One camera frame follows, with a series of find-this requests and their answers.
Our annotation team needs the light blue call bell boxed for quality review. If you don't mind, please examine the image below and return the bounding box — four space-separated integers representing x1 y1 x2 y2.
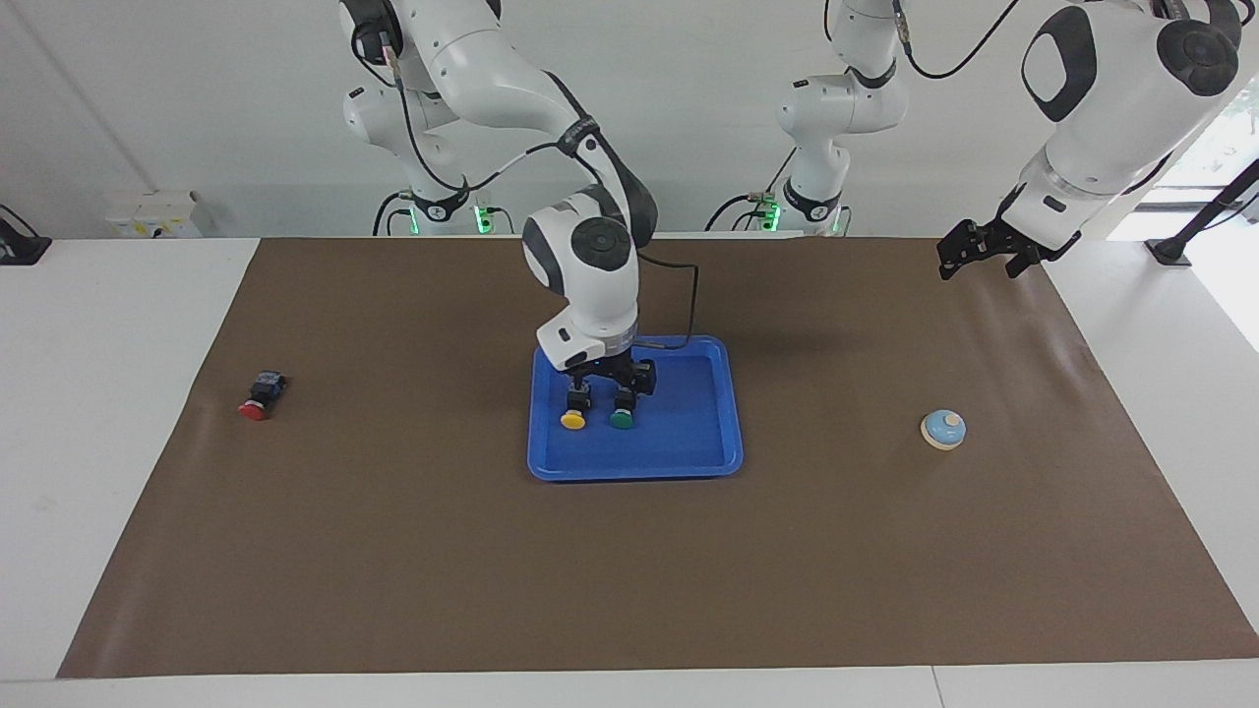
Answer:
921 409 968 451

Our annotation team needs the red push button switch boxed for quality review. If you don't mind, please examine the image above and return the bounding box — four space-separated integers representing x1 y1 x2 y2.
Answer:
237 370 288 422

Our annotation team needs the blue plastic tray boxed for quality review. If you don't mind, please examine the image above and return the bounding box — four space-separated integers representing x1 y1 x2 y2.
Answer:
527 335 745 483

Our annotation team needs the black angled stand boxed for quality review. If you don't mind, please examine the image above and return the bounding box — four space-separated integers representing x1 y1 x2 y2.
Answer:
1146 157 1259 268

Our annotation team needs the bright window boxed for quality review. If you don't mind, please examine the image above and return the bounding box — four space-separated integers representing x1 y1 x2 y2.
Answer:
1131 84 1259 212

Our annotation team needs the brown table mat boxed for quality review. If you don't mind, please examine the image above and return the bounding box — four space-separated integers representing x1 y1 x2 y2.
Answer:
56 234 1259 679

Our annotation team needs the white box with yellow labels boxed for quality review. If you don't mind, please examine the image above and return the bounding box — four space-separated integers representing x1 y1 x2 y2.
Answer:
103 191 203 239

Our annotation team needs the black stand with flat foot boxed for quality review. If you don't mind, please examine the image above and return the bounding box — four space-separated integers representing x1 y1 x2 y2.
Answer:
0 204 52 266

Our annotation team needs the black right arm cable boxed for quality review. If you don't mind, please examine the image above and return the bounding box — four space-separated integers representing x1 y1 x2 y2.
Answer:
379 29 701 353

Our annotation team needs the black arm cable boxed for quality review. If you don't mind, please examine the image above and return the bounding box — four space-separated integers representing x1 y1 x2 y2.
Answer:
379 29 701 353
888 0 1024 80

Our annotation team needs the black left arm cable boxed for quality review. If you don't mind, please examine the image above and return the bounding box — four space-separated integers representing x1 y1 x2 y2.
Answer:
888 0 1024 80

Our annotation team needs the black base cable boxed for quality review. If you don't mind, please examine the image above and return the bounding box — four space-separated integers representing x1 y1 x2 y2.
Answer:
372 190 419 237
703 147 793 234

